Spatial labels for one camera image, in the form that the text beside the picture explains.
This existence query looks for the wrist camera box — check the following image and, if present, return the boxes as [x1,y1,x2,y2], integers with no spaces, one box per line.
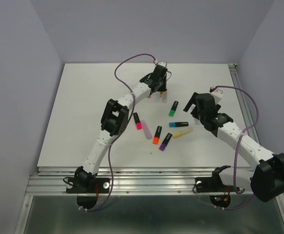
[210,88,223,104]
[156,61,167,68]

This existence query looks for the pastel lilac highlighter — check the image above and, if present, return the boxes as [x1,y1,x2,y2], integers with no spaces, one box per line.
[141,119,152,139]

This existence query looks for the blue black highlighter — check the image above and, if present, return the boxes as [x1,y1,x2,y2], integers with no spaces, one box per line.
[169,122,189,128]

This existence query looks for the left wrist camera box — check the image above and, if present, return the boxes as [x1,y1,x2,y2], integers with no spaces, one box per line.
[156,61,167,68]

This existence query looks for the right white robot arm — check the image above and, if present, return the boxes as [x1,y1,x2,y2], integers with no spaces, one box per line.
[184,89,284,202]

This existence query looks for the purple black highlighter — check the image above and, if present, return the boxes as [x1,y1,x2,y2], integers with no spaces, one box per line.
[159,133,172,151]

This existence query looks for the pastel yellow highlighter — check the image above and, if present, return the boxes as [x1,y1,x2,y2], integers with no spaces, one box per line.
[172,128,193,138]

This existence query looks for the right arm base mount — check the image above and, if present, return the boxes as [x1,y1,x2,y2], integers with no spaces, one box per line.
[192,165,237,211]

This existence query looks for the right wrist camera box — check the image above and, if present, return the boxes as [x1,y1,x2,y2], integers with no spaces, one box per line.
[210,88,223,104]

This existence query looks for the orange black highlighter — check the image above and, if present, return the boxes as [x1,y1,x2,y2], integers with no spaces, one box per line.
[153,126,162,144]

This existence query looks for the pink black highlighter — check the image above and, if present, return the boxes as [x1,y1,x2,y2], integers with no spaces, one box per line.
[133,112,142,130]

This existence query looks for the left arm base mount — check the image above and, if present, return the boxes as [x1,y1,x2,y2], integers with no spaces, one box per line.
[62,176,113,212]

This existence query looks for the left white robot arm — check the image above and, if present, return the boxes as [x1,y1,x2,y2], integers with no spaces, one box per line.
[73,61,168,192]

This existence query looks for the aluminium front rail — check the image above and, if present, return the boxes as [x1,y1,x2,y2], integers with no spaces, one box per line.
[26,167,284,195]

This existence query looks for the green black highlighter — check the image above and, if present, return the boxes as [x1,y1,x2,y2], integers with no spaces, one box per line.
[169,101,179,117]

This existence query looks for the clear orange-tip highlighter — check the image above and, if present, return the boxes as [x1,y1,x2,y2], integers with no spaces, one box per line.
[162,93,167,103]

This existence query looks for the aluminium rail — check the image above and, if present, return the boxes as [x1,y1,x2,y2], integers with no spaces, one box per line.
[26,167,284,195]
[228,64,259,143]

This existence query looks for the aluminium right rail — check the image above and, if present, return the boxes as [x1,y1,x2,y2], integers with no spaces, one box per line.
[228,64,259,143]

